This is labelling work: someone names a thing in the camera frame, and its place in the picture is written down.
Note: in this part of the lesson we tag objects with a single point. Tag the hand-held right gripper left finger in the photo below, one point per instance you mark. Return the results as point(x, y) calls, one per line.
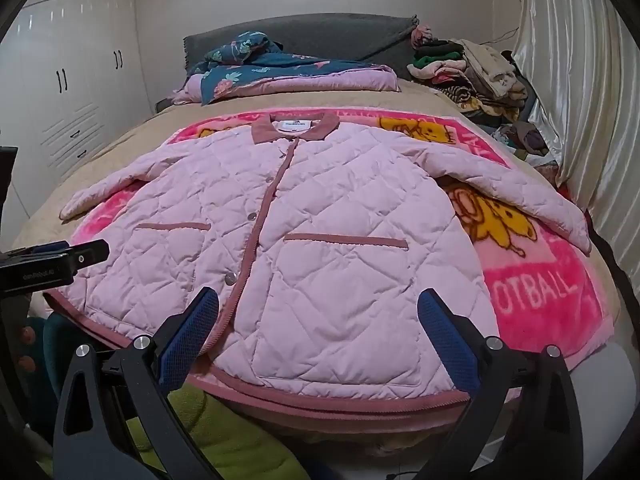
point(192, 327)

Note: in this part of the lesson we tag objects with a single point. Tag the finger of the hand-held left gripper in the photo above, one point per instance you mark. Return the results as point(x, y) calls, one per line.
point(90, 252)

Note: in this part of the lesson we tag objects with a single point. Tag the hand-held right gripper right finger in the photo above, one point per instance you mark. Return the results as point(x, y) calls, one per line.
point(442, 330)

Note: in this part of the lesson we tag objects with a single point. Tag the pink quilted jacket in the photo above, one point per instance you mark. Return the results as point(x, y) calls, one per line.
point(310, 240)

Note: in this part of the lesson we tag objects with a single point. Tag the pile of clothes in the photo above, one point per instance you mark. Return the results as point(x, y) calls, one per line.
point(480, 75)

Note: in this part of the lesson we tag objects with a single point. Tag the pink printed blanket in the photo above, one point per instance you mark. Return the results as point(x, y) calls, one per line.
point(530, 290)

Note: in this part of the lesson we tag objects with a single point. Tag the white wardrobe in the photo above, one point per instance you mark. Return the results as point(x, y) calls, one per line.
point(65, 75)

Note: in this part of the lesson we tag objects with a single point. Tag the bed with beige sheet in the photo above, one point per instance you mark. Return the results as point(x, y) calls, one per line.
point(350, 97)

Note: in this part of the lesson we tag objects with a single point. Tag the teal floral quilt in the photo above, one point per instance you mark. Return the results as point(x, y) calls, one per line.
point(280, 72)

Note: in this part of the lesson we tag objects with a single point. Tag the white satin curtain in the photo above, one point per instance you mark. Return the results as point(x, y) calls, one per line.
point(575, 70)

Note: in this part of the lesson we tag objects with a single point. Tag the grey headboard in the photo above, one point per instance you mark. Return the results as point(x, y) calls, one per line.
point(325, 35)

